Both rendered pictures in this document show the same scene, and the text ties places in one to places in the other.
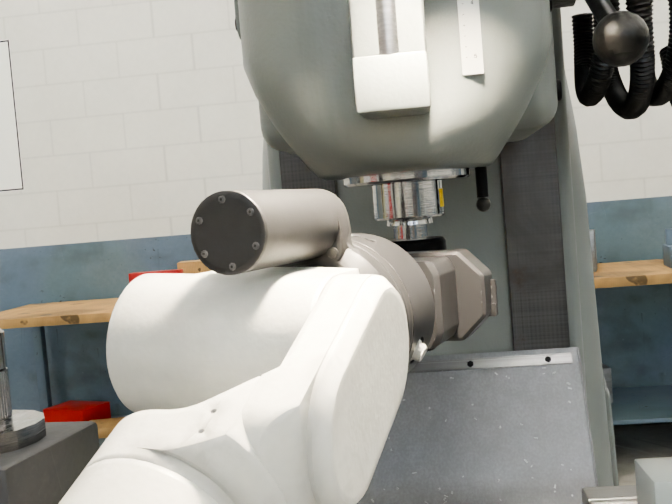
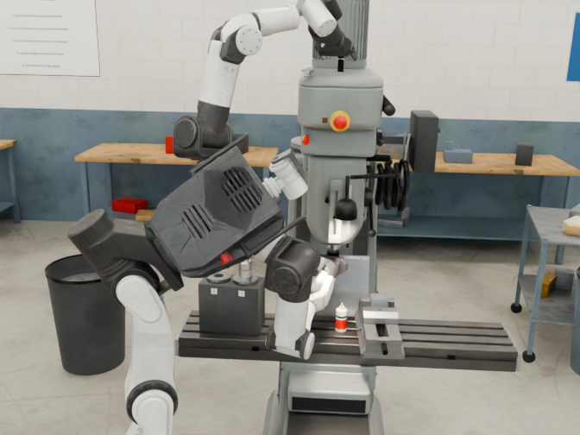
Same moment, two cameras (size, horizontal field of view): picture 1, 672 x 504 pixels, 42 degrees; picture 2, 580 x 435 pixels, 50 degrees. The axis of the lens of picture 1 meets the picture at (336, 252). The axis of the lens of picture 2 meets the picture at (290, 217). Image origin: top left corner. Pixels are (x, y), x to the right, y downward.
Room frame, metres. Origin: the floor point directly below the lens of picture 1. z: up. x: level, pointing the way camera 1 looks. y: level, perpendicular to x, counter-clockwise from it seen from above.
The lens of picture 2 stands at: (-1.50, 0.24, 2.02)
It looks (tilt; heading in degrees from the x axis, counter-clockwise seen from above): 17 degrees down; 356
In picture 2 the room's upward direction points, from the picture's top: 1 degrees clockwise
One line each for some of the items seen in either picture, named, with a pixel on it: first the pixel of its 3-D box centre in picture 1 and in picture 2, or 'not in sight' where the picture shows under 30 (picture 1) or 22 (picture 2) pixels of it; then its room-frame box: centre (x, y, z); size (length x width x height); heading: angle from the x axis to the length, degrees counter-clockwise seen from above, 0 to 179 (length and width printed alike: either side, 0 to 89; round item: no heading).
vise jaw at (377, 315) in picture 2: not in sight; (380, 315); (0.52, -0.22, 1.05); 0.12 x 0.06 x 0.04; 85
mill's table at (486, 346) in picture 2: not in sight; (344, 339); (0.59, -0.11, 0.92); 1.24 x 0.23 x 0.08; 83
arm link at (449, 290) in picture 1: (370, 310); (325, 269); (0.51, -0.02, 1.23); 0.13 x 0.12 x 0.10; 68
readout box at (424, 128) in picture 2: not in sight; (423, 141); (0.86, -0.42, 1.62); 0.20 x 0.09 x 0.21; 173
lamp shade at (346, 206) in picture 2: not in sight; (346, 208); (0.41, -0.06, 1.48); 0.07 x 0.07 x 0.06
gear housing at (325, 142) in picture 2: not in sight; (337, 133); (0.64, -0.06, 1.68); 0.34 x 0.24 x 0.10; 173
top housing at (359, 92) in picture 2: not in sight; (339, 96); (0.61, -0.05, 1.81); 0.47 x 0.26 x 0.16; 173
